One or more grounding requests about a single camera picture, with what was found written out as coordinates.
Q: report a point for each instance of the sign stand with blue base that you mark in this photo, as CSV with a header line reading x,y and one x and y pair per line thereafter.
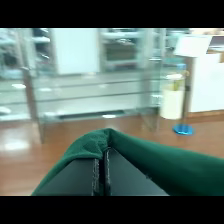
x,y
183,129

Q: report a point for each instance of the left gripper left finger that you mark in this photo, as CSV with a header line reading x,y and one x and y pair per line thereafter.
x,y
76,180

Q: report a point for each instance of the white waste bin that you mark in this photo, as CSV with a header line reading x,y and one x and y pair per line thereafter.
x,y
171,105

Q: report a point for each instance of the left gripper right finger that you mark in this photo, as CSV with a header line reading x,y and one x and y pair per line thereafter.
x,y
128,180

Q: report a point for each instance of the dark green shirt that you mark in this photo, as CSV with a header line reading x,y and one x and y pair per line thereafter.
x,y
176,166

